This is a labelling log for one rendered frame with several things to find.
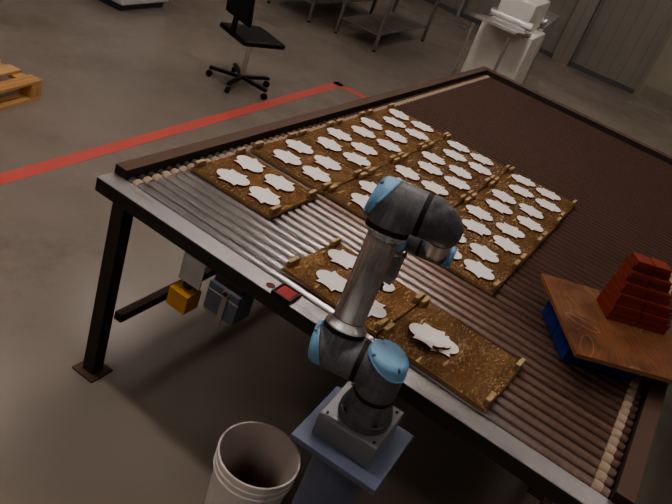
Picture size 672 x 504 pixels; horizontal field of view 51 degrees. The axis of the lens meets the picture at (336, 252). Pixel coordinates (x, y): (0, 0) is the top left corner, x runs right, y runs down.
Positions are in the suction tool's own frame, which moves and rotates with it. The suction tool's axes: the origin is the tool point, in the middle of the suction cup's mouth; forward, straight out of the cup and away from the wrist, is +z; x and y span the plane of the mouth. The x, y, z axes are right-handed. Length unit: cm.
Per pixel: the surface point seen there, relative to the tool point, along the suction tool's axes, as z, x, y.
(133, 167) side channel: 8, -3, 104
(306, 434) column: 16, 60, -9
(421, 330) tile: 6.4, 0.3, -19.6
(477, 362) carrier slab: 8.9, -3.1, -40.6
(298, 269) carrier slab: 8.9, 0.6, 27.9
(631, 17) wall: -8, -1134, -10
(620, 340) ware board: -1, -46, -82
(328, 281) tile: 8.1, -0.7, 16.6
